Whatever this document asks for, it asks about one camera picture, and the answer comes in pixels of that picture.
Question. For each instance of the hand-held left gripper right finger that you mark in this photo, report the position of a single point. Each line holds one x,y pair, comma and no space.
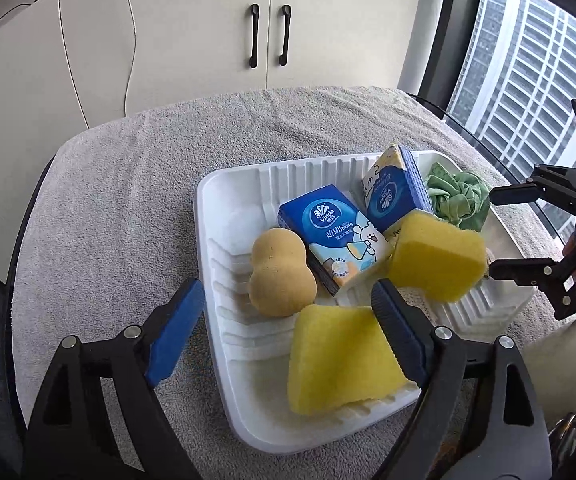
397,330

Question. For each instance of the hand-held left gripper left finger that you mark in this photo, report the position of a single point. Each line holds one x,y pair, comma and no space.
178,335

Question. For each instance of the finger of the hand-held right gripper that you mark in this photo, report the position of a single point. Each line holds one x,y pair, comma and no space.
522,269
557,187

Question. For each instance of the yellow sponge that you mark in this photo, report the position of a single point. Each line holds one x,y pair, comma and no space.
432,255
338,360

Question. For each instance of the green scrunchie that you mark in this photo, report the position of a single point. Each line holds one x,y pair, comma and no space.
452,195

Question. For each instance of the white foam tray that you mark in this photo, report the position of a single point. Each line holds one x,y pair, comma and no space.
238,240

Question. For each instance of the tan gourd-shaped sponge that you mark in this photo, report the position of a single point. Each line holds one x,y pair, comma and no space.
278,275

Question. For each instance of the blue tissue packet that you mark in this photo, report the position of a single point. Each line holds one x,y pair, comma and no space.
392,190
328,222

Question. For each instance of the white printed mug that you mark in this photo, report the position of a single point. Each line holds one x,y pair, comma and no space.
552,370

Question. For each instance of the white cabinet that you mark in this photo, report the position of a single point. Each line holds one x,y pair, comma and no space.
193,20

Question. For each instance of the dark window frame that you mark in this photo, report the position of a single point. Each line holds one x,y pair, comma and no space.
447,35

